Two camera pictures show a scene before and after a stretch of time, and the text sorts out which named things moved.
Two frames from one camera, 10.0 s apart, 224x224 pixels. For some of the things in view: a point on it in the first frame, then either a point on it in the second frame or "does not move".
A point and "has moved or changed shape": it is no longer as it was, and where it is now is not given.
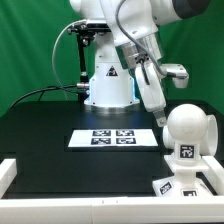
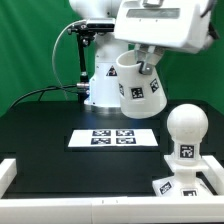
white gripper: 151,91 to 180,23
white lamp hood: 208,144 has moved or changed shape
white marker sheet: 112,138 does not move
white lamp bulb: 187,124 does not move
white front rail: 115,210 does not move
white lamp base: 184,183 does not move
